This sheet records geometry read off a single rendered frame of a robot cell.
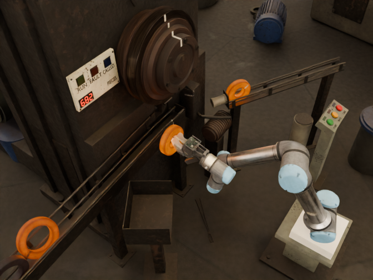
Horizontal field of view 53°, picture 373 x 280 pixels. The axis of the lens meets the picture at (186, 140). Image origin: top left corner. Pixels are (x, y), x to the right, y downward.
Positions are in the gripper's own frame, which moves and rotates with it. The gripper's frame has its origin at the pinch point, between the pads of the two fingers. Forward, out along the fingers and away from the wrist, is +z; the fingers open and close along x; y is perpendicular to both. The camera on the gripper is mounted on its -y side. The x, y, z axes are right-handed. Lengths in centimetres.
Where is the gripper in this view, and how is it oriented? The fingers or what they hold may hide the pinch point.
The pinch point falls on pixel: (171, 137)
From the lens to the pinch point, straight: 182.4
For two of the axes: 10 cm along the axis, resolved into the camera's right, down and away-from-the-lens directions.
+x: -5.9, 6.1, -5.4
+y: 1.8, -5.5, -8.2
